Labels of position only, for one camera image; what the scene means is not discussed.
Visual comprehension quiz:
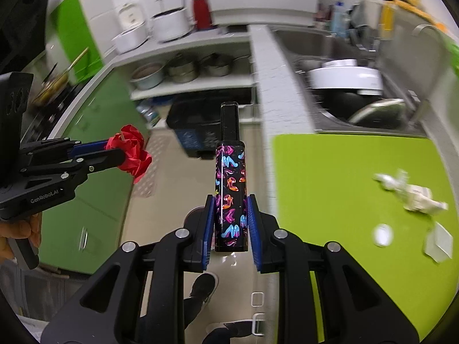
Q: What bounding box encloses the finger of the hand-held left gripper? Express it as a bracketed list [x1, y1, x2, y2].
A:
[20, 137, 109, 166]
[22, 148, 126, 187]

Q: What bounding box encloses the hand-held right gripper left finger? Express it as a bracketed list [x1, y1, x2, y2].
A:
[42, 194, 217, 344]

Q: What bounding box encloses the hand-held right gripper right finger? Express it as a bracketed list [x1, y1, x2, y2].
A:
[246, 194, 420, 344]

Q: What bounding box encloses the red paper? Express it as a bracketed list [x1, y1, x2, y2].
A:
[105, 125, 153, 184]

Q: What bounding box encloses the black colourful patterned case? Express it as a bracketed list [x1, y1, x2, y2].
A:
[214, 102, 249, 253]

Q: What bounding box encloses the person's left hand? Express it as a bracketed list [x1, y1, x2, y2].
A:
[0, 213, 43, 260]

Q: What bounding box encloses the green cabinet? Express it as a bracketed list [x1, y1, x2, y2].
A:
[39, 61, 152, 277]

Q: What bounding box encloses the person's black shoe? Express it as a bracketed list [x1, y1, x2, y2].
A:
[188, 271, 218, 307]
[203, 322, 254, 344]

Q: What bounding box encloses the blue packet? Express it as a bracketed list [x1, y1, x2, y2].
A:
[138, 104, 162, 127]

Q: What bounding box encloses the green table mat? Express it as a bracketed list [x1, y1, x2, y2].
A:
[271, 133, 459, 344]

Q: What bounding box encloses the grey metal basin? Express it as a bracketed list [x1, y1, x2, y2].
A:
[130, 62, 166, 90]

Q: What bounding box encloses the steel pot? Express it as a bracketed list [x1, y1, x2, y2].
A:
[167, 54, 199, 83]
[199, 53, 232, 78]

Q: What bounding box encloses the white rice cooker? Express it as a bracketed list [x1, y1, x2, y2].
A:
[114, 3, 150, 54]

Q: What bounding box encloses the white bottle cap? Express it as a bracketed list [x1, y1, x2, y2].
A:
[373, 223, 394, 247]

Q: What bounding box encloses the white pot shelf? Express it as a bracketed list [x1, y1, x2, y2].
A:
[104, 32, 259, 101]

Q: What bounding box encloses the clear plastic wrapper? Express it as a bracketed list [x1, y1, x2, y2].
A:
[373, 168, 410, 196]

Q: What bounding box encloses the round pot lid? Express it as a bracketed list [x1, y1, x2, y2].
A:
[346, 98, 408, 130]

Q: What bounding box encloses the rolled white paper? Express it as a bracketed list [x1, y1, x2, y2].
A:
[403, 183, 449, 216]

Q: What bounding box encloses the white cooker lid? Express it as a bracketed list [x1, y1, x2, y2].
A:
[308, 58, 384, 97]

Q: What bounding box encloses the white plastic tray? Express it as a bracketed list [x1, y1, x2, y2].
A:
[424, 222, 453, 263]

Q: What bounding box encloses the steel kitchen sink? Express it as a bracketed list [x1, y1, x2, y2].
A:
[273, 25, 431, 137]

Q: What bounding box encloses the blue dish soap bottle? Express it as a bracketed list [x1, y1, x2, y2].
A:
[332, 2, 351, 38]

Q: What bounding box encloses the pan with wooden handle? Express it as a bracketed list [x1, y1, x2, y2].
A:
[34, 46, 90, 103]

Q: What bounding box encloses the white pot with handle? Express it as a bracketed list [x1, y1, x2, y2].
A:
[152, 0, 193, 42]

